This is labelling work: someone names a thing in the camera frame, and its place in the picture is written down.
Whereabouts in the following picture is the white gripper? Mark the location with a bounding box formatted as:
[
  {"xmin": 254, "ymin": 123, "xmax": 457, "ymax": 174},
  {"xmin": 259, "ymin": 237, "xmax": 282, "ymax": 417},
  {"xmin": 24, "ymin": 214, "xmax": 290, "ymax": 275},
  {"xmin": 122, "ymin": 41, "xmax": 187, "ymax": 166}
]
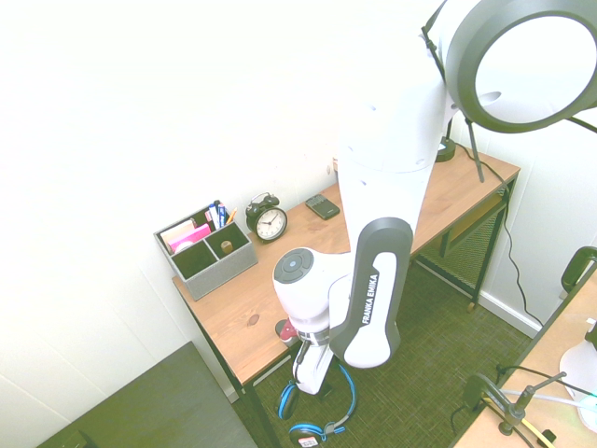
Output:
[{"xmin": 292, "ymin": 343, "xmax": 335, "ymax": 399}]

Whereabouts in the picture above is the black and blue headphone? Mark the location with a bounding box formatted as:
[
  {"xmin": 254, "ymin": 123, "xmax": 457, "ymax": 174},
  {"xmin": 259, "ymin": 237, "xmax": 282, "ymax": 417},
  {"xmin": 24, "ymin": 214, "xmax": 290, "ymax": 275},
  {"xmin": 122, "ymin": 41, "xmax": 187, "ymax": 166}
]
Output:
[{"xmin": 277, "ymin": 361, "xmax": 358, "ymax": 447}]

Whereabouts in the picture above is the red and grey headphone hanger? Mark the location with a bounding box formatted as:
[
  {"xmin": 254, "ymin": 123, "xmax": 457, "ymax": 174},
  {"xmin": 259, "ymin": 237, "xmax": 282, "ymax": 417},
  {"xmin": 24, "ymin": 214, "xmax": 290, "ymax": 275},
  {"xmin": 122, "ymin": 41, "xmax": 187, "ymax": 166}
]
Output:
[{"xmin": 273, "ymin": 318, "xmax": 299, "ymax": 347}]

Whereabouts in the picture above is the grey desk organizer box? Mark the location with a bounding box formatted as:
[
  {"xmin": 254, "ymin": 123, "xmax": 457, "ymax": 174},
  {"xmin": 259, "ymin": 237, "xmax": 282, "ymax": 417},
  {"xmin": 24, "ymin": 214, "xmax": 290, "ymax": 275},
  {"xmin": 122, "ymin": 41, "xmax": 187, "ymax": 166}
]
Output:
[{"xmin": 153, "ymin": 204, "xmax": 259, "ymax": 301}]

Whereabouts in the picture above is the black twin-bell alarm clock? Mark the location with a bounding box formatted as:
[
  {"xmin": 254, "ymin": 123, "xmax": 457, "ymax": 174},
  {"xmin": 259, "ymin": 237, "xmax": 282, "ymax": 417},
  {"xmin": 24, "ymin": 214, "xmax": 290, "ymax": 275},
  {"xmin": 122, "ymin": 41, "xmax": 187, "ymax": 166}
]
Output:
[{"xmin": 244, "ymin": 191, "xmax": 289, "ymax": 245}]

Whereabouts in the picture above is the black calculator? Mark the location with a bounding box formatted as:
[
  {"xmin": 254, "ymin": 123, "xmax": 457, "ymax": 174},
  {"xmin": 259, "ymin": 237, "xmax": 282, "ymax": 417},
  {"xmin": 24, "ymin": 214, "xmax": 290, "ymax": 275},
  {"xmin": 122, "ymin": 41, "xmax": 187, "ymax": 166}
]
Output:
[{"xmin": 304, "ymin": 192, "xmax": 340, "ymax": 221}]

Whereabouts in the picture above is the black clamp stand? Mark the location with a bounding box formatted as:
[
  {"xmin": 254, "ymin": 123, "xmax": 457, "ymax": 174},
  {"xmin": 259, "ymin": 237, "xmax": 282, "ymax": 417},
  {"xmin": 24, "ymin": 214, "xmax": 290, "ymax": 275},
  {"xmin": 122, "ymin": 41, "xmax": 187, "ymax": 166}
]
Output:
[{"xmin": 450, "ymin": 362, "xmax": 568, "ymax": 441}]

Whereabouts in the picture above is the pink sticky note pad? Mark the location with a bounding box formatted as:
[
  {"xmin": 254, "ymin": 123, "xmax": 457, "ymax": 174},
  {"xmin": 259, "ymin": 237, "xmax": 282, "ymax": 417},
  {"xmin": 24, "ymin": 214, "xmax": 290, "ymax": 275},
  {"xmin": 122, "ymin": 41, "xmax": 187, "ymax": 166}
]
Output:
[{"xmin": 167, "ymin": 223, "xmax": 213, "ymax": 256}]

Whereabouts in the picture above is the tan note pad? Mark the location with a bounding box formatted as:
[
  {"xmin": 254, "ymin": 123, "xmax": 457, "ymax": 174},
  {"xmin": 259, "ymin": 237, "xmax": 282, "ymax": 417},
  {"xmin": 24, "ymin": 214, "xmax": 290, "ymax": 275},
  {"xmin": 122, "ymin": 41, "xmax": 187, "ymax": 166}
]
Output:
[{"xmin": 160, "ymin": 218, "xmax": 198, "ymax": 253}]

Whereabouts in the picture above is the white lamp base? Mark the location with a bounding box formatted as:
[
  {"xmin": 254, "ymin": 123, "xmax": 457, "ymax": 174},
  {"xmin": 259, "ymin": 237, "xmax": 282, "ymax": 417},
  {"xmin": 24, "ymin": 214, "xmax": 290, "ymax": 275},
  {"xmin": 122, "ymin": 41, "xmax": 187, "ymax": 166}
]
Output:
[{"xmin": 559, "ymin": 315, "xmax": 597, "ymax": 408}]

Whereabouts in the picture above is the black desk lamp base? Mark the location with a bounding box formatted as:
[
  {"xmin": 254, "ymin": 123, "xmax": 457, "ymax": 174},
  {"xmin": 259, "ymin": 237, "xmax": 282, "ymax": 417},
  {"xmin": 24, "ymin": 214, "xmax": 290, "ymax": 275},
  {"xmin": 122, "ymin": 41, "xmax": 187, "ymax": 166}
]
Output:
[{"xmin": 435, "ymin": 121, "xmax": 458, "ymax": 164}]

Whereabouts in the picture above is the wooden desk with black frame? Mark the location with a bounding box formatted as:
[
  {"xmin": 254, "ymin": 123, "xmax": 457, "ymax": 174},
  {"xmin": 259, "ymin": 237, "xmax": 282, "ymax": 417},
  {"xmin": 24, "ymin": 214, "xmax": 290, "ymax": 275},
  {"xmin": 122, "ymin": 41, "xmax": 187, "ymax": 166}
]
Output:
[{"xmin": 172, "ymin": 162, "xmax": 522, "ymax": 448}]

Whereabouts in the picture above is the black power cable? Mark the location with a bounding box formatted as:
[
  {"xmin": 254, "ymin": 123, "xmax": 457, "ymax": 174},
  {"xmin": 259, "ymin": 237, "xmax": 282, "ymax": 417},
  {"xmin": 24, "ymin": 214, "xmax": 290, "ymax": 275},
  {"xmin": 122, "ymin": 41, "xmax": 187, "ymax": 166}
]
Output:
[{"xmin": 454, "ymin": 141, "xmax": 545, "ymax": 329}]

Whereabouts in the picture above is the black curved handle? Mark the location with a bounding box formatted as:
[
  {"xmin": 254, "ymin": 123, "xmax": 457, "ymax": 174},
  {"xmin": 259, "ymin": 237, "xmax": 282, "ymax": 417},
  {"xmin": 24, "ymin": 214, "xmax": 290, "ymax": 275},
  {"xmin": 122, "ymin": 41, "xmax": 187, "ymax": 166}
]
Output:
[{"xmin": 559, "ymin": 245, "xmax": 597, "ymax": 301}]

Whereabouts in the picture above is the black ring light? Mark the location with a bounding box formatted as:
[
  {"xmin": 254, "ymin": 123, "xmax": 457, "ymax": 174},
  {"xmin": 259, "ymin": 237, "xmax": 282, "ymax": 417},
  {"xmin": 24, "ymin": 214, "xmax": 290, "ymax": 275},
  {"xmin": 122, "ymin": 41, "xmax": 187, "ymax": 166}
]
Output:
[{"xmin": 420, "ymin": 0, "xmax": 597, "ymax": 184}]

